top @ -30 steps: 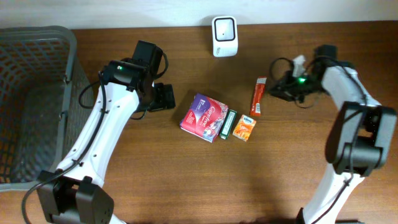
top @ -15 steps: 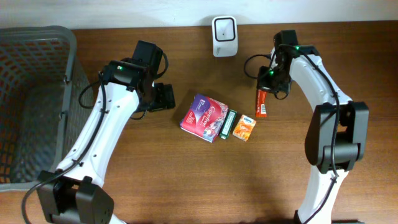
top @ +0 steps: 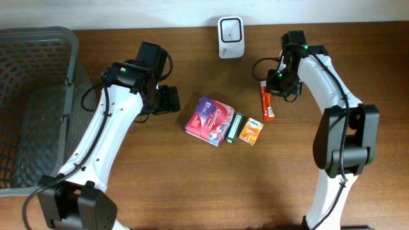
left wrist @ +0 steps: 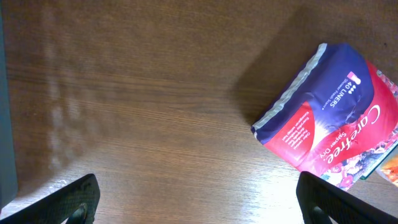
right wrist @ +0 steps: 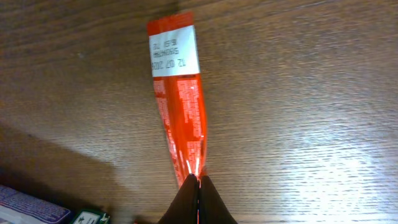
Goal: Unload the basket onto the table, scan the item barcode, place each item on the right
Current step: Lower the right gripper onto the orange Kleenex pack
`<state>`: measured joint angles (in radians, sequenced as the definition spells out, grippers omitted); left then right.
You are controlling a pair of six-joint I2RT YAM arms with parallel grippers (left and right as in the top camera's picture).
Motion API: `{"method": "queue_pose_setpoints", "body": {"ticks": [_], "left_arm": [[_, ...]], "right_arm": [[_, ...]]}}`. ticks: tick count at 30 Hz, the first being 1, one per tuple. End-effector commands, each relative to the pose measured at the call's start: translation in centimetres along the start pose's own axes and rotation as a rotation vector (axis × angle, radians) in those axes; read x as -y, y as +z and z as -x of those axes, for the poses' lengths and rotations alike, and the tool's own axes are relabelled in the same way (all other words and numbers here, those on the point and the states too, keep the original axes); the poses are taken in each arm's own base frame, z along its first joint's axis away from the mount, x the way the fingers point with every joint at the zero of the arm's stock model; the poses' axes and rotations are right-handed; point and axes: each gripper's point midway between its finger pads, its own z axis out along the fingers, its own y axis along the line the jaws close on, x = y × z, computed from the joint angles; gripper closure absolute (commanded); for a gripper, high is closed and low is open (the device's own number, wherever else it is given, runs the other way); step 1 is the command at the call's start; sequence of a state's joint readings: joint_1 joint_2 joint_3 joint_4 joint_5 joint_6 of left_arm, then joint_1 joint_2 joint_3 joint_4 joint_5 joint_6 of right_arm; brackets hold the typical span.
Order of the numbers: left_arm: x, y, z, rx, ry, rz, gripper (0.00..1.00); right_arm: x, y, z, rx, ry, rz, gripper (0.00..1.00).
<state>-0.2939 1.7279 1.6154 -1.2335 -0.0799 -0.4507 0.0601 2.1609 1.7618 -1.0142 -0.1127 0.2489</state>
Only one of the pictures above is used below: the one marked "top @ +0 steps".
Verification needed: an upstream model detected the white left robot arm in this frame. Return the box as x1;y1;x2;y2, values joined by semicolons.
34;42;180;229

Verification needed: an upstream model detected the green gum pack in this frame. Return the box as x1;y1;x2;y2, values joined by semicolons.
225;112;243;143

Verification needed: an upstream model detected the white barcode scanner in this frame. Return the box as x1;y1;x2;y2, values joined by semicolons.
217;16;245;59

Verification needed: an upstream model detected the purple red Carefree pack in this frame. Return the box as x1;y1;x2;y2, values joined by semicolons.
185;96;235;146

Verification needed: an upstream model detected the red Nescafe sachet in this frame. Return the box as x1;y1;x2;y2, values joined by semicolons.
260;80;275;121

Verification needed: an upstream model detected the orange tissue pack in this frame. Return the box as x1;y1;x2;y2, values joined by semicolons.
239;118;263;146

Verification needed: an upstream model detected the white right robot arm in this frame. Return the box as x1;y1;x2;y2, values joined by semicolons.
266;31;380;229

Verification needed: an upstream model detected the grey plastic basket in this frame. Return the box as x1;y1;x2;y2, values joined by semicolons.
1;27;97;197

